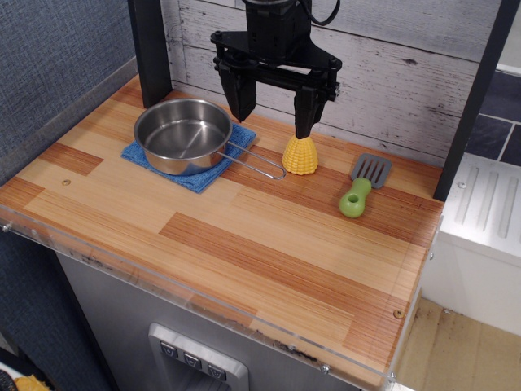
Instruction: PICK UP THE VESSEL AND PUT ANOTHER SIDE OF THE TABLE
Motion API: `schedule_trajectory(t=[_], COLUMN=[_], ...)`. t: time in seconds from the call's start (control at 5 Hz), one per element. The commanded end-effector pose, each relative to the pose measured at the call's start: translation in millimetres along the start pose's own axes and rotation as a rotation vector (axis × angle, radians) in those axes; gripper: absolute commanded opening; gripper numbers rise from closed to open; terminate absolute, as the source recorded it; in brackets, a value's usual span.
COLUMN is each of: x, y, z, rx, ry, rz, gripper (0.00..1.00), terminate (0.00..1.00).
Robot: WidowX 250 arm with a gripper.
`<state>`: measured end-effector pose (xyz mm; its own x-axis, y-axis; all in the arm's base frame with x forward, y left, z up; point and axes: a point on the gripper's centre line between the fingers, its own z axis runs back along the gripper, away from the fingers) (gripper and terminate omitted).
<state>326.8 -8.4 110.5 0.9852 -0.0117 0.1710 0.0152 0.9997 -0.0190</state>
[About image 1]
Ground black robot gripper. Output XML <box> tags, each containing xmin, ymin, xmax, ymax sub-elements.
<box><xmin>211</xmin><ymin>1</ymin><xmax>341</xmax><ymax>139</ymax></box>

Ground dark right frame post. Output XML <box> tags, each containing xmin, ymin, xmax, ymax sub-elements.
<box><xmin>433</xmin><ymin>0</ymin><xmax>520</xmax><ymax>201</ymax></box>

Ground white ribbed cabinet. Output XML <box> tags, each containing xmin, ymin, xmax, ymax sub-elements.
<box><xmin>420</xmin><ymin>154</ymin><xmax>520</xmax><ymax>335</ymax></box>

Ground stainless steel pot with handle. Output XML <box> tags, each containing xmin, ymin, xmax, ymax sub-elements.
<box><xmin>134</xmin><ymin>99</ymin><xmax>286</xmax><ymax>180</ymax></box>

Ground clear acrylic table edge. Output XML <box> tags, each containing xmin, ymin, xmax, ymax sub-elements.
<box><xmin>1</xmin><ymin>200</ymin><xmax>402</xmax><ymax>389</ymax></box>

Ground dark frame post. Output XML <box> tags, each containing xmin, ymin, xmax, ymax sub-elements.
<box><xmin>433</xmin><ymin>0</ymin><xmax>520</xmax><ymax>201</ymax></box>
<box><xmin>127</xmin><ymin>0</ymin><xmax>172</xmax><ymax>108</ymax></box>

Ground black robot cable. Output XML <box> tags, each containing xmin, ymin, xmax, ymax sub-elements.
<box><xmin>299</xmin><ymin>0</ymin><xmax>341</xmax><ymax>27</ymax></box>

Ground yellow toy corn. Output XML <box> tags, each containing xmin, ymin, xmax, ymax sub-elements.
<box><xmin>282</xmin><ymin>136</ymin><xmax>318</xmax><ymax>175</ymax></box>

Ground grey green toy spatula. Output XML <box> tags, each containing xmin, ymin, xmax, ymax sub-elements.
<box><xmin>339</xmin><ymin>153</ymin><xmax>392</xmax><ymax>218</ymax></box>

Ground silver button panel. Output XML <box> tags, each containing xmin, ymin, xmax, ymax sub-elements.
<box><xmin>148</xmin><ymin>323</ymin><xmax>250</xmax><ymax>390</ymax></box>

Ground dark left frame post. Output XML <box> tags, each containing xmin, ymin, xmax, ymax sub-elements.
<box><xmin>127</xmin><ymin>0</ymin><xmax>172</xmax><ymax>108</ymax></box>

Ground blue folded cloth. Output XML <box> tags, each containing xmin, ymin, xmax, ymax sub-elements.
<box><xmin>120</xmin><ymin>124</ymin><xmax>256</xmax><ymax>194</ymax></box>

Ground yellow object bottom left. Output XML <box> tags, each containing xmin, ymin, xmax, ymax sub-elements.
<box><xmin>14</xmin><ymin>376</ymin><xmax>50</xmax><ymax>391</ymax></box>

